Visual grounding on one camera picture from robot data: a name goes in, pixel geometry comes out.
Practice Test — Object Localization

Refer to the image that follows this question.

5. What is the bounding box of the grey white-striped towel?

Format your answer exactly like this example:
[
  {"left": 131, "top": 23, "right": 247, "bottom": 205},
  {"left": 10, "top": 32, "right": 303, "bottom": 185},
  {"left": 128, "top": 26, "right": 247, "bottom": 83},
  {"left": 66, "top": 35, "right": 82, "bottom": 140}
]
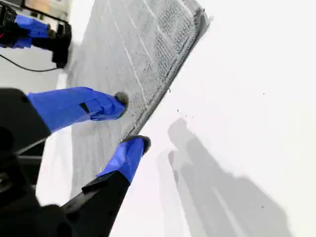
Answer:
[{"left": 69, "top": 0, "right": 210, "bottom": 198}]

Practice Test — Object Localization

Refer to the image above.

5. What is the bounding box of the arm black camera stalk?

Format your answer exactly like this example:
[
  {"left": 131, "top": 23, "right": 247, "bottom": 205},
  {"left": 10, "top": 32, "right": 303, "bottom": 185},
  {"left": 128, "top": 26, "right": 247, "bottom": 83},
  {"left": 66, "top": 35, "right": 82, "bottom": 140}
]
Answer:
[{"left": 32, "top": 37, "right": 54, "bottom": 51}]

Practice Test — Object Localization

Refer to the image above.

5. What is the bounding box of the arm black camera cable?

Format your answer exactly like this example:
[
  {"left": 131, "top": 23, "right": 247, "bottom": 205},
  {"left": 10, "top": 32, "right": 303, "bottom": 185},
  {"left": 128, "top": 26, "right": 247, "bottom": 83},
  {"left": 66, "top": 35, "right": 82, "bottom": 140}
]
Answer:
[{"left": 0, "top": 53, "right": 65, "bottom": 73}]

